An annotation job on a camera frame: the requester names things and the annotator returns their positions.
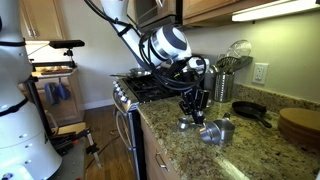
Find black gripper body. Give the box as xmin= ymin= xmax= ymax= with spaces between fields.
xmin=179 ymin=87 xmax=209 ymax=115

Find smallest steel pot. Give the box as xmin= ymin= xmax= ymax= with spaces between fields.
xmin=178 ymin=118 xmax=196 ymax=131

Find medium steel nested pot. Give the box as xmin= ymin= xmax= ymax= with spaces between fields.
xmin=199 ymin=122 xmax=221 ymax=144

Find small steel pot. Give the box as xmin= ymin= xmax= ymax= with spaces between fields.
xmin=214 ymin=113 xmax=235 ymax=142

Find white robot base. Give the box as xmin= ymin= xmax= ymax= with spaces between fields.
xmin=0 ymin=0 xmax=62 ymax=180

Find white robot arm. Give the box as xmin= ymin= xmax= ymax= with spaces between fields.
xmin=84 ymin=0 xmax=208 ymax=125

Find black cast iron skillet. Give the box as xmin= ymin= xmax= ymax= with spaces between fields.
xmin=232 ymin=101 xmax=272 ymax=128

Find steel utensil holder with whisk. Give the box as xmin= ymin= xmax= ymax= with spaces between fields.
xmin=213 ymin=40 xmax=253 ymax=102

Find frying pan on stove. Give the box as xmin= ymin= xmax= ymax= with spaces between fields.
xmin=111 ymin=68 xmax=151 ymax=78

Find stainless steel stove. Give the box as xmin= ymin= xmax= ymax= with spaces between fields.
xmin=112 ymin=73 xmax=179 ymax=180

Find round wooden boards stack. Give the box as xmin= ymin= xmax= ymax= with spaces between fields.
xmin=278 ymin=108 xmax=320 ymax=150

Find under-cabinet light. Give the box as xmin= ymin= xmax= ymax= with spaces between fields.
xmin=232 ymin=0 xmax=320 ymax=22

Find blue oven mitts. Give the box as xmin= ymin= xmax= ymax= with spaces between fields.
xmin=44 ymin=82 xmax=71 ymax=105

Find white wall outlet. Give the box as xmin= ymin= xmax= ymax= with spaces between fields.
xmin=252 ymin=63 xmax=269 ymax=85

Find black camera on stand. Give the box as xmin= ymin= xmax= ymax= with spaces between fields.
xmin=49 ymin=40 xmax=85 ymax=68

